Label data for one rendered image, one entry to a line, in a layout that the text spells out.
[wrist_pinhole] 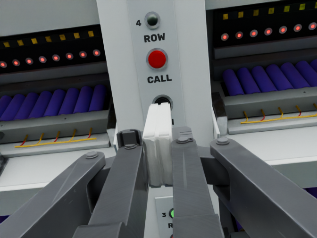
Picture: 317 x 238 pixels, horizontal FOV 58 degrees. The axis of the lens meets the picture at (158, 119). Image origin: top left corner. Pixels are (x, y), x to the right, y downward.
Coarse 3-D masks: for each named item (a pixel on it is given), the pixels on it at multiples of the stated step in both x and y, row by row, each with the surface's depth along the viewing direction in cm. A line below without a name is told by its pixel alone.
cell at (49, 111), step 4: (56, 92) 42; (60, 92) 42; (64, 92) 42; (52, 96) 41; (56, 96) 41; (60, 96) 41; (64, 96) 42; (52, 100) 40; (56, 100) 40; (60, 100) 41; (48, 104) 40; (52, 104) 39; (56, 104) 39; (60, 104) 40; (48, 108) 38; (52, 108) 38; (56, 108) 39; (44, 112) 38; (48, 112) 38; (52, 112) 38; (56, 112) 38; (44, 116) 37; (48, 116) 37
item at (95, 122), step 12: (12, 120) 37; (24, 120) 36; (36, 120) 36; (48, 120) 36; (60, 120) 35; (72, 120) 35; (84, 120) 35; (96, 120) 35; (12, 132) 36; (24, 132) 36; (36, 132) 36; (48, 132) 36; (60, 132) 36; (72, 132) 36; (84, 132) 36; (96, 132) 36; (36, 144) 35
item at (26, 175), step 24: (24, 72) 43; (48, 72) 43; (72, 72) 43; (96, 72) 44; (0, 144) 37; (24, 144) 36; (48, 144) 36; (24, 168) 33; (48, 168) 32; (0, 192) 31; (24, 192) 31
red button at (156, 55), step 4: (152, 52) 26; (156, 52) 26; (160, 52) 26; (152, 56) 26; (156, 56) 26; (160, 56) 26; (164, 56) 26; (148, 60) 26; (152, 60) 26; (156, 60) 26; (160, 60) 26; (164, 60) 26; (152, 64) 26; (156, 64) 26; (160, 64) 26; (164, 64) 26
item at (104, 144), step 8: (72, 144) 34; (80, 144) 34; (88, 144) 34; (96, 144) 34; (104, 144) 34; (0, 152) 35; (8, 152) 34; (16, 152) 34; (24, 152) 34; (32, 152) 34; (40, 152) 34; (48, 152) 34; (56, 152) 34
